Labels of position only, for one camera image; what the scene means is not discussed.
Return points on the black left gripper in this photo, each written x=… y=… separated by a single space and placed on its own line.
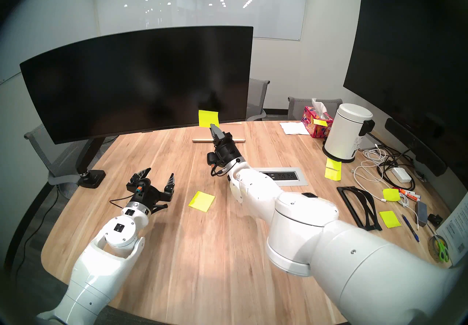
x=149 y=194

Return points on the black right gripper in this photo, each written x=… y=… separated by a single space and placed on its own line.
x=226 y=154

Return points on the peeled yellow sticky note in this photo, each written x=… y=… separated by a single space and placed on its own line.
x=208 y=117

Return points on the yellow sticky note pad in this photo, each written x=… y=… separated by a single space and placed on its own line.
x=202 y=201
x=389 y=219

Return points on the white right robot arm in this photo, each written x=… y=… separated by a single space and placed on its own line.
x=299 y=218

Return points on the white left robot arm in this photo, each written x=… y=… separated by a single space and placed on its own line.
x=106 y=262

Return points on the black curved monitor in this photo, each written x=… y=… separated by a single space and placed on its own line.
x=139 y=79

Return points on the curled yellow sticky note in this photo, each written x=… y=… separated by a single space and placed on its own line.
x=391 y=195

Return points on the gold closed laptop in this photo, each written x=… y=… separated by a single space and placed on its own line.
x=237 y=132

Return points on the grey mesh office chair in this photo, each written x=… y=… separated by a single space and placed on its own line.
x=44 y=152
x=299 y=108
x=257 y=97

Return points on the white paper napkin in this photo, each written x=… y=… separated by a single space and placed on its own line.
x=294 y=128

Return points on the grey table power outlet panel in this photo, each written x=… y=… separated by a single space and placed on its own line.
x=294 y=181

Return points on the colourful tissue box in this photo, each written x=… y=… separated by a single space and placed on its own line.
x=316 y=128

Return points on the white pedal trash can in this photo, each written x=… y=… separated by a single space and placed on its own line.
x=345 y=130

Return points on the white rectangular box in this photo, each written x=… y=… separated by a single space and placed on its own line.
x=367 y=142

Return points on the black laptop stand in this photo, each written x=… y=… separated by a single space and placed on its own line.
x=370 y=228

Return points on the white power adapter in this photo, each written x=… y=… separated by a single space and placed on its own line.
x=401 y=175

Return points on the black video sound bar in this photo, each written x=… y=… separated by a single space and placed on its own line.
x=413 y=145

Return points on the white orange marker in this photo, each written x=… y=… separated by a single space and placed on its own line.
x=409 y=193

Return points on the blue pen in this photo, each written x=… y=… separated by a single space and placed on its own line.
x=410 y=228

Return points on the grey whiteboard eraser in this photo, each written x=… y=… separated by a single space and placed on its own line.
x=421 y=213

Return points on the small black clip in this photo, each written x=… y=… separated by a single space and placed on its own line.
x=435 y=219

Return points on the clear tape roll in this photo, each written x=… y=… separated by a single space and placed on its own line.
x=433 y=247

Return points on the green scissors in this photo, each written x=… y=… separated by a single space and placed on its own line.
x=443 y=251

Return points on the white printed paper sheet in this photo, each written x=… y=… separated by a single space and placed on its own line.
x=457 y=232

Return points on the glass wall whiteboard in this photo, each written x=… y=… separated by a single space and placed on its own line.
x=256 y=6

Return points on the black wall television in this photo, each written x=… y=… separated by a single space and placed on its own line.
x=409 y=53

